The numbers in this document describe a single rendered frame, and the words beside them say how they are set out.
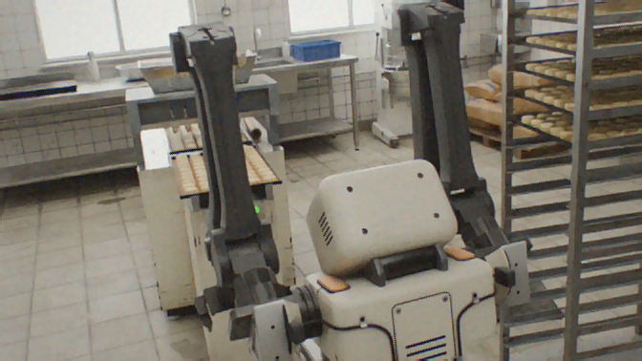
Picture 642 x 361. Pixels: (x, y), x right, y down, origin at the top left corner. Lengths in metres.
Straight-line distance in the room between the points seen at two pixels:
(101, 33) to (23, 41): 0.66
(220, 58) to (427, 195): 0.40
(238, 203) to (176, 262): 2.35
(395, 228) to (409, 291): 0.10
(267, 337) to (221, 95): 0.39
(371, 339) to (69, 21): 5.66
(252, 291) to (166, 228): 2.34
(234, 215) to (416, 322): 0.34
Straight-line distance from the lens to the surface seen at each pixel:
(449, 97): 1.25
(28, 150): 6.52
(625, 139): 2.18
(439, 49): 1.24
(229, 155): 1.09
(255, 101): 3.34
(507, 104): 2.44
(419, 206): 1.05
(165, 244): 3.41
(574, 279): 2.22
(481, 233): 1.22
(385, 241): 1.01
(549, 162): 2.57
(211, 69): 1.09
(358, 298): 0.99
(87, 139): 6.50
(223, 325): 2.83
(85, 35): 6.46
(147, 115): 3.30
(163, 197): 3.32
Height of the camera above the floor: 1.70
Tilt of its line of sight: 18 degrees down
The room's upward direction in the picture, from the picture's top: 4 degrees counter-clockwise
